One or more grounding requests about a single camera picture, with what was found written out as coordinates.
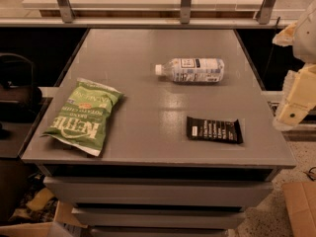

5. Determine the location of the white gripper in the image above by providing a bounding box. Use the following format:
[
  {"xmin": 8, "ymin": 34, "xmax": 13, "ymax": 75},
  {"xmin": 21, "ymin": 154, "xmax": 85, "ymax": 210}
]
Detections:
[{"xmin": 273, "ymin": 0, "xmax": 316, "ymax": 131}]

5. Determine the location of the clear plastic water bottle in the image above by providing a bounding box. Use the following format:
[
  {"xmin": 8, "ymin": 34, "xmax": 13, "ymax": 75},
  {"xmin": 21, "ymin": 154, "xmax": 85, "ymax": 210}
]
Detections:
[{"xmin": 155, "ymin": 58, "xmax": 225, "ymax": 84}]

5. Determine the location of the green Kettle chip bag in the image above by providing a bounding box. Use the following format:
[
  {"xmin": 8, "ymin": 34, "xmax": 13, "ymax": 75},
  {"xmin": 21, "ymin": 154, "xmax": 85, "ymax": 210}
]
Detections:
[{"xmin": 42, "ymin": 78, "xmax": 123, "ymax": 156}]

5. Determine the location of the black snack bar wrapper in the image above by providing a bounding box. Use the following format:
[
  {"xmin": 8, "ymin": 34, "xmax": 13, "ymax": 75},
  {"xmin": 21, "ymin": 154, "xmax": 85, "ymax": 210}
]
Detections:
[{"xmin": 187, "ymin": 117, "xmax": 243, "ymax": 144}]

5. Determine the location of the cardboard box right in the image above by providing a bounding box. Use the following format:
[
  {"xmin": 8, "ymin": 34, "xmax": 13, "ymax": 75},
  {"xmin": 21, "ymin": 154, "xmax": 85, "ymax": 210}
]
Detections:
[{"xmin": 282, "ymin": 182, "xmax": 316, "ymax": 237}]

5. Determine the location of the cardboard box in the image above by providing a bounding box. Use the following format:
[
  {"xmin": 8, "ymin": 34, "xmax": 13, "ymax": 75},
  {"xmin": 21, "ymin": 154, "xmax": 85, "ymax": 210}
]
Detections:
[
  {"xmin": 282, "ymin": 182, "xmax": 316, "ymax": 237},
  {"xmin": 0, "ymin": 202, "xmax": 88, "ymax": 237}
]

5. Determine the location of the grey drawer cabinet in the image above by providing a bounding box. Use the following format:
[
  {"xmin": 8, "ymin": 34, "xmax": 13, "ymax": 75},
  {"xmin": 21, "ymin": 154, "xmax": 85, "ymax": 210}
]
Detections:
[{"xmin": 23, "ymin": 30, "xmax": 295, "ymax": 237}]

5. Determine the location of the black office chair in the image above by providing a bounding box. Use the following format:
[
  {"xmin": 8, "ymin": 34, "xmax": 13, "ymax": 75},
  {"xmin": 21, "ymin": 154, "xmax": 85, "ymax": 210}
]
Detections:
[{"xmin": 0, "ymin": 52, "xmax": 42, "ymax": 139}]

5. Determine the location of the cardboard box bottom left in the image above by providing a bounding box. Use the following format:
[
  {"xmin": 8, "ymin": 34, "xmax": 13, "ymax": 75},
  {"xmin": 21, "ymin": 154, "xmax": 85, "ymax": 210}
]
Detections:
[{"xmin": 0, "ymin": 202, "xmax": 88, "ymax": 237}]

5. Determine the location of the yellow paper scrap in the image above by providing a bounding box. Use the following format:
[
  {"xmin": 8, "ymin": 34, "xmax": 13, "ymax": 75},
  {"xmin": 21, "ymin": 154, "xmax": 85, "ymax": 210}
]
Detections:
[{"xmin": 26, "ymin": 188, "xmax": 54, "ymax": 211}]

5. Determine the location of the metal railing frame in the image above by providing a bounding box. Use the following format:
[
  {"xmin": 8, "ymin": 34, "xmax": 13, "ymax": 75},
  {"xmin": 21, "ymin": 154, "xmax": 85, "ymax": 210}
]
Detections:
[{"xmin": 0, "ymin": 0, "xmax": 316, "ymax": 30}]

